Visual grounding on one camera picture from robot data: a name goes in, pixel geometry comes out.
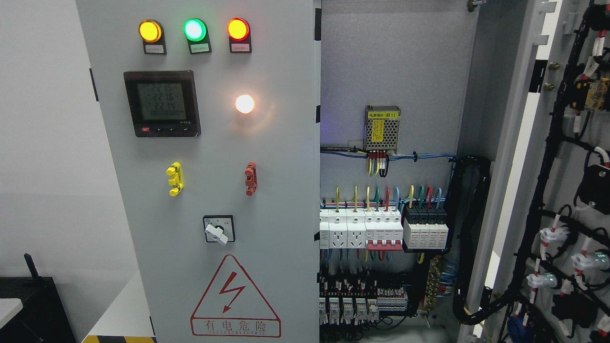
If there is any grey cabinet door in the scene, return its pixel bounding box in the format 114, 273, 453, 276
455, 0, 609, 343
76, 0, 321, 343

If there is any white socket breaker row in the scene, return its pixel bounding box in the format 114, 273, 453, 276
319, 209, 403, 251

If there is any white glowing indicator lamp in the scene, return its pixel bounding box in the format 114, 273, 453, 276
235, 95, 255, 114

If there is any perforated metal power supply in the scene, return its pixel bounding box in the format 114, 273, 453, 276
364, 106, 401, 151

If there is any black white surge protector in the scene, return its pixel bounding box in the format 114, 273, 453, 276
402, 206, 449, 252

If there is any lower relay terminal row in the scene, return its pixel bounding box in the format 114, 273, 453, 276
317, 271, 409, 325

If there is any red triangle hazard sticker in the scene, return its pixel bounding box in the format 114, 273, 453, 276
190, 254, 282, 338

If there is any red indicator lamp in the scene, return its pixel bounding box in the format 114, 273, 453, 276
227, 17, 250, 41

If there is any black digital power meter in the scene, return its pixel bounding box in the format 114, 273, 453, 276
123, 70, 201, 137

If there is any brass ground bar right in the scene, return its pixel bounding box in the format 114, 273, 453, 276
423, 255, 441, 313

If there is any green indicator lamp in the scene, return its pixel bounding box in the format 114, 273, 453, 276
183, 18, 207, 42

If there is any yellow indicator lamp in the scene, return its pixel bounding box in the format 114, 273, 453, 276
139, 20, 163, 43

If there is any black box with antenna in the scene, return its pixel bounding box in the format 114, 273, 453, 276
0, 253, 76, 343

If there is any white rotary selector switch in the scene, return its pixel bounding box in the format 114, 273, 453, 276
203, 215, 235, 245

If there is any black corrugated cable loom right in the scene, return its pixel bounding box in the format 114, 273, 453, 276
443, 155, 513, 326

